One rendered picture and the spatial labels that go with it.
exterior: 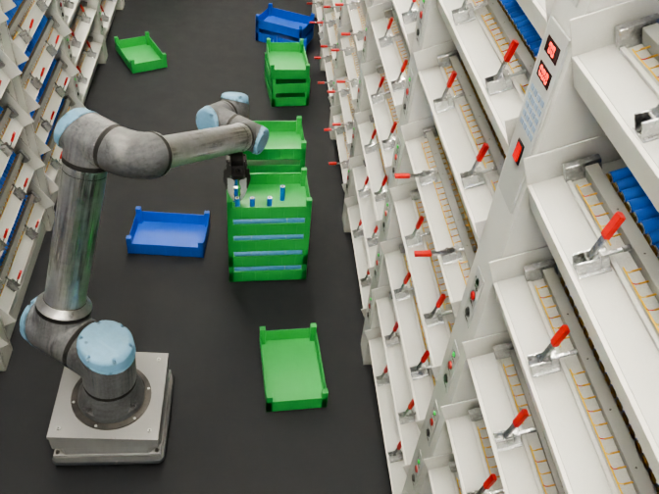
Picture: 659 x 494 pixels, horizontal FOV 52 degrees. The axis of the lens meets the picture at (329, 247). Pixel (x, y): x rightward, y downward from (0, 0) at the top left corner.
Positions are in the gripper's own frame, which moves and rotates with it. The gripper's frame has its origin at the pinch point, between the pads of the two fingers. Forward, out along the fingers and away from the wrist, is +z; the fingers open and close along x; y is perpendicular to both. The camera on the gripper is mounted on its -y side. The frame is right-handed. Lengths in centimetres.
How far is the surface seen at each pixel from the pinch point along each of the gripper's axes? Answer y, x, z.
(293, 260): 3.5, -21.0, 27.9
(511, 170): -132, -38, -62
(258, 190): 13.2, -8.2, 3.0
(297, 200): 7.1, -22.4, 4.5
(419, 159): -69, -44, -40
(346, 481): -77, -30, 61
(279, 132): 50, -19, -7
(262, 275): 5.6, -9.2, 35.6
